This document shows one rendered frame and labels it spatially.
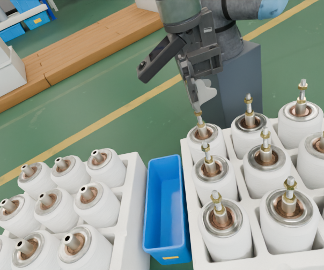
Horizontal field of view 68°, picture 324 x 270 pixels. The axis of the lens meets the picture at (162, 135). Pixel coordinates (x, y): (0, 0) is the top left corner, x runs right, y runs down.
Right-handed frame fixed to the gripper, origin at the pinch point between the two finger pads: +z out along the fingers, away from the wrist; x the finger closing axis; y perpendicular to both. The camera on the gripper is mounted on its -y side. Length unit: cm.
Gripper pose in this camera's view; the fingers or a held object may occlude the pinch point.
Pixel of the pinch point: (193, 106)
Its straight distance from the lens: 57.1
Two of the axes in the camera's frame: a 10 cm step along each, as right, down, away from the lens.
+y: 9.4, -3.2, -0.9
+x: -1.4, -6.4, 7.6
